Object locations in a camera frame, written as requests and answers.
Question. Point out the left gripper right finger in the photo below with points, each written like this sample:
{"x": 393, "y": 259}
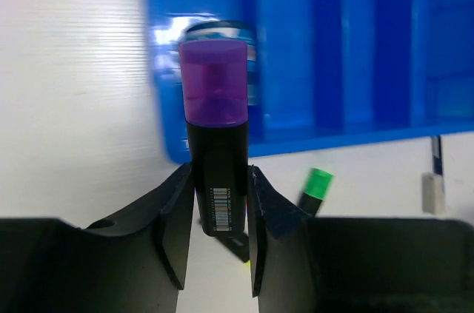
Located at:
{"x": 301, "y": 263}

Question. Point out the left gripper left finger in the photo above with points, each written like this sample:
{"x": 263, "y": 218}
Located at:
{"x": 134, "y": 260}

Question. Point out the purple cap black highlighter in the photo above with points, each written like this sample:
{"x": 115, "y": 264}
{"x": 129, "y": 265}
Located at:
{"x": 218, "y": 137}

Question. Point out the blue white tape roll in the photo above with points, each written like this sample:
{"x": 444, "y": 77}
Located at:
{"x": 231, "y": 44}

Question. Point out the green cap black highlighter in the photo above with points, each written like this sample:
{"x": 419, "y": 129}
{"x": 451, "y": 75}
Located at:
{"x": 314, "y": 191}

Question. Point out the white eraser stick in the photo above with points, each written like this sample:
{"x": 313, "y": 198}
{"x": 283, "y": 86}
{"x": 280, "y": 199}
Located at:
{"x": 433, "y": 196}

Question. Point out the blue pen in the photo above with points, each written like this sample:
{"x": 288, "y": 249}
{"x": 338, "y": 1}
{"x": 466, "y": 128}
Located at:
{"x": 436, "y": 143}

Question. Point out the blue divided plastic tray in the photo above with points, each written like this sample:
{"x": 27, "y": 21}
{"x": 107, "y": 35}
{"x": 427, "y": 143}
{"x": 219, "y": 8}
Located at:
{"x": 329, "y": 73}

